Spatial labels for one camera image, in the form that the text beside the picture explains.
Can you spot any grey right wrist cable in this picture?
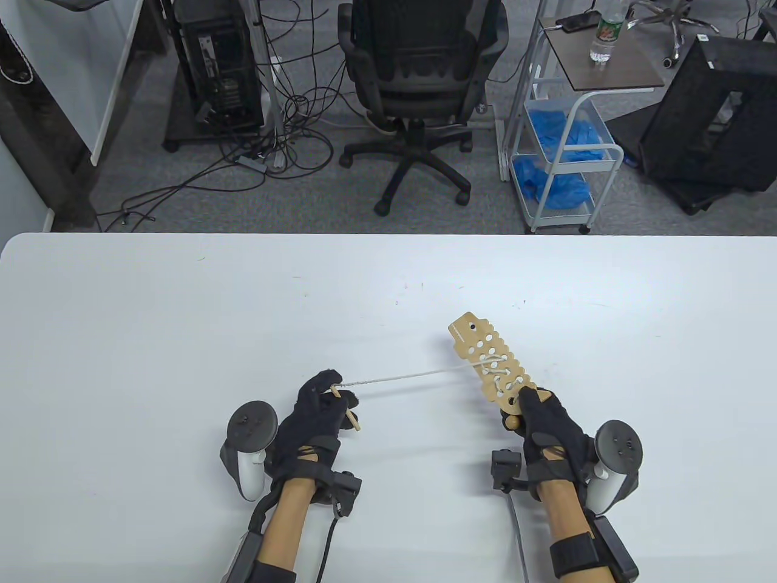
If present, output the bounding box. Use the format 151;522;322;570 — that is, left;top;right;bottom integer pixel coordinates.
507;492;532;583

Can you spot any black right arm strap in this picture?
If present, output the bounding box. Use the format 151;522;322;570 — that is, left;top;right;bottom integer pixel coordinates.
549;531;602;578

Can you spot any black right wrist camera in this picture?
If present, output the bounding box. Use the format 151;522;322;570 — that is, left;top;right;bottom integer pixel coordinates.
490;448;524;494

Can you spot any chrome chair base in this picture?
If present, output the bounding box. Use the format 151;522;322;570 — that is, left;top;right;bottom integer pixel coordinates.
625;0;723;67

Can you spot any wooden crocodile lacing toy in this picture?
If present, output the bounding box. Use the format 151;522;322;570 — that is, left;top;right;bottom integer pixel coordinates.
448;312;553;417

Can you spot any black computer tower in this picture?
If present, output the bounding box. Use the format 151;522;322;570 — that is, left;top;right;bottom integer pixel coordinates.
175;0;265;131

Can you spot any person's left forearm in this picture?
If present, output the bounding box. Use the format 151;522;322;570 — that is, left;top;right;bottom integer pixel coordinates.
258;477;316;571

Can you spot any black wheeled platform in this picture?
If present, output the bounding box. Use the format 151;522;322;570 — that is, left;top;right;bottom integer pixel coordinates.
163;79;268;152

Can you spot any tangle of black cables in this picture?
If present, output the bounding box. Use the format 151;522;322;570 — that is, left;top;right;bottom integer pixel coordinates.
97;0;365;231

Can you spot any black mesh box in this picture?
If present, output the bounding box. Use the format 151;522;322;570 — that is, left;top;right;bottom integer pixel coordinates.
640;35;777;195

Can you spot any brown side table top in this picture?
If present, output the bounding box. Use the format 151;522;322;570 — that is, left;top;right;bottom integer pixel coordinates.
540;17;667;92

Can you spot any white board panel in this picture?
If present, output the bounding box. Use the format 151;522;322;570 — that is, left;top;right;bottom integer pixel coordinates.
0;0;146;166

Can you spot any grey left wrist cable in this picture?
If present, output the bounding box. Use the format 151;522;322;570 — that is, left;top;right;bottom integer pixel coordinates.
316;516;338;583

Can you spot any black arm strap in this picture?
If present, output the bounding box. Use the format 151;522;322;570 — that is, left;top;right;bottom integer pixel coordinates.
549;531;602;578
249;559;298;583

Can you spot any white rolling cart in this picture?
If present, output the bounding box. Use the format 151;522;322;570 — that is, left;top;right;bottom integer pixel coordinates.
499;12;625;234

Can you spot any grey white right hand controller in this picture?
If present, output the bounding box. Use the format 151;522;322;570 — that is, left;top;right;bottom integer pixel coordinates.
586;420;642;514

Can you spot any black right forearm box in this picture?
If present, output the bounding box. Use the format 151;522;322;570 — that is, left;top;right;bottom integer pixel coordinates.
592;513;639;583

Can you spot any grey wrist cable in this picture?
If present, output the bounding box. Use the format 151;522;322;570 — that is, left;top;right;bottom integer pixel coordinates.
316;516;338;583
507;492;532;583

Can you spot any white rope with wooden needle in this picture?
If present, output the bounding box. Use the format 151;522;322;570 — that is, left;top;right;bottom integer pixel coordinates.
331;351;524;433

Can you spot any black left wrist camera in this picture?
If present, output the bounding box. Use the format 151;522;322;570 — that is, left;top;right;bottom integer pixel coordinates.
313;471;363;518

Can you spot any blue gloves pile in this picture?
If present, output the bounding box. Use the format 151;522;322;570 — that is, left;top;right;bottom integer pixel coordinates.
513;157;592;210
528;109;612;163

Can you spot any person's right hand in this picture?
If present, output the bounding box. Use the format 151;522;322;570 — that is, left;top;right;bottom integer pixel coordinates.
501;387;599;502

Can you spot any grey white left hand controller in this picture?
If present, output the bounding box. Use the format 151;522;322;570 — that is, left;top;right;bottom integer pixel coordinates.
220;400;279;502

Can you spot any black phone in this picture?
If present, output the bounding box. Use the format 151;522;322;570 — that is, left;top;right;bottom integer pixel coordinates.
555;12;602;32

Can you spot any black left arm strap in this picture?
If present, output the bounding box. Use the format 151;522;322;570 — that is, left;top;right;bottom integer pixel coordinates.
249;559;298;583

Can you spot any black flat stand base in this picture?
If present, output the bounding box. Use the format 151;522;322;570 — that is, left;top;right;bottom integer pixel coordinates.
606;108;753;216

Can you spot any grey white hand controller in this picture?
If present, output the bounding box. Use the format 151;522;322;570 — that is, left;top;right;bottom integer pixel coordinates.
586;420;642;514
220;400;279;502

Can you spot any person's right forearm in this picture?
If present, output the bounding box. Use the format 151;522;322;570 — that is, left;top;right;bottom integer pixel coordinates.
539;480;592;547

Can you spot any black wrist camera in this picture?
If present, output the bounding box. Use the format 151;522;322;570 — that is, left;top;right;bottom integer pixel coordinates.
490;448;524;494
313;471;363;518

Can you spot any black office chair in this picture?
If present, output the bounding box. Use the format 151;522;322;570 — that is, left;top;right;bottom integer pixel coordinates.
338;0;511;216

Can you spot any silver metal pole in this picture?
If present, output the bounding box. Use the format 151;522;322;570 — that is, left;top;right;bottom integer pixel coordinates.
252;0;286;171

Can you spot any person's left hand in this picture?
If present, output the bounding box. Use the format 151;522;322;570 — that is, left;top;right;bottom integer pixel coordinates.
265;369;360;486

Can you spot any clear plastic water bottle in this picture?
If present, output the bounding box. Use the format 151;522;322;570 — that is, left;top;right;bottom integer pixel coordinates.
589;0;628;64

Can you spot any black left forearm box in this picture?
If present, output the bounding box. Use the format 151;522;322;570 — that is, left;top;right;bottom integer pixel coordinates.
228;531;262;583

